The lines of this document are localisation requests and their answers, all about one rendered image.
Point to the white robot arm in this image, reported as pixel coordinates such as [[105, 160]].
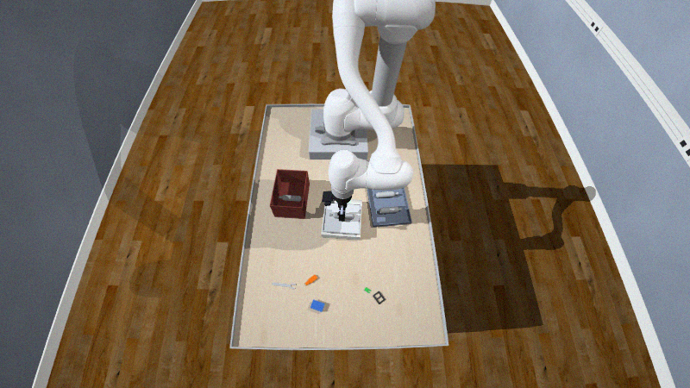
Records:
[[397, 22]]

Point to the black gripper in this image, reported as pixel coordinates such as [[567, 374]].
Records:
[[342, 204]]

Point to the grey gas cylinder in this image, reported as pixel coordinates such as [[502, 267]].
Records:
[[349, 216], [291, 198], [389, 210], [386, 194]]

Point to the white digital scale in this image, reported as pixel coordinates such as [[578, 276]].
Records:
[[333, 226]]

